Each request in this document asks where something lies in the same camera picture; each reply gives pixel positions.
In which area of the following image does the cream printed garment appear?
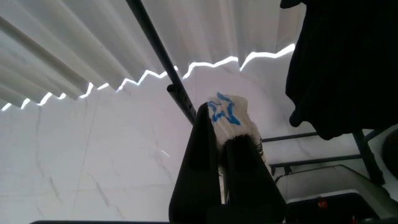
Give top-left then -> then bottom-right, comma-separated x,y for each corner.
206,92 -> 273,178

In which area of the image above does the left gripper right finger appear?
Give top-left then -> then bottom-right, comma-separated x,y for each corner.
214,133 -> 287,223

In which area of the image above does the black clothes rack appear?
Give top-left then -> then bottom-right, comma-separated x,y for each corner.
126,0 -> 386,187

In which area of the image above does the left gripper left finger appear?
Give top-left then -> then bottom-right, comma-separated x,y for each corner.
169,102 -> 224,223

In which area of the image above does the black garment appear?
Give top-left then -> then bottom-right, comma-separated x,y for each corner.
279,0 -> 398,141

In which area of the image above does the white curtain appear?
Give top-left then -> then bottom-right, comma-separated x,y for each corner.
0,0 -> 307,110

